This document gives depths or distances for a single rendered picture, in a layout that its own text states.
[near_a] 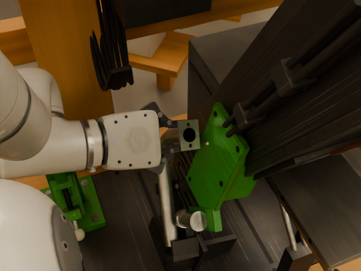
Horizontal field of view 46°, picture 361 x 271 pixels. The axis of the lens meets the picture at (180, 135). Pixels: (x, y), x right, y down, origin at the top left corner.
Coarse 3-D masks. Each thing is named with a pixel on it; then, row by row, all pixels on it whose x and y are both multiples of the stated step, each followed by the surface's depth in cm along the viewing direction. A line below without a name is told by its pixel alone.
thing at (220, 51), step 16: (224, 32) 94; (240, 32) 94; (256, 32) 94; (192, 48) 92; (208, 48) 90; (224, 48) 90; (240, 48) 90; (192, 64) 95; (208, 64) 87; (224, 64) 87; (192, 80) 97; (208, 80) 88; (192, 96) 100; (208, 96) 90; (192, 112) 104; (208, 112) 93
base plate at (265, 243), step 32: (352, 160) 114; (128, 192) 107; (256, 192) 107; (128, 224) 101; (224, 224) 101; (256, 224) 101; (96, 256) 95; (128, 256) 95; (224, 256) 95; (256, 256) 95
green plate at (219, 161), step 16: (224, 112) 73; (208, 128) 78; (224, 128) 73; (208, 144) 78; (224, 144) 73; (240, 144) 69; (208, 160) 79; (224, 160) 74; (240, 160) 70; (192, 176) 85; (208, 176) 79; (224, 176) 74; (240, 176) 76; (192, 192) 86; (208, 192) 80; (224, 192) 75; (240, 192) 80
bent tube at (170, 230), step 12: (180, 120) 76; (192, 120) 77; (168, 132) 83; (180, 132) 76; (192, 132) 79; (168, 144) 85; (180, 144) 76; (192, 144) 77; (168, 168) 89; (168, 180) 89; (168, 192) 89; (168, 204) 89; (168, 216) 88; (168, 228) 88; (168, 240) 88
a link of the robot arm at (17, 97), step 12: (0, 60) 35; (0, 72) 34; (12, 72) 38; (0, 84) 35; (12, 84) 38; (24, 84) 42; (0, 96) 35; (12, 96) 38; (24, 96) 41; (0, 108) 37; (12, 108) 39; (24, 108) 42; (0, 120) 38; (12, 120) 40; (0, 132) 40
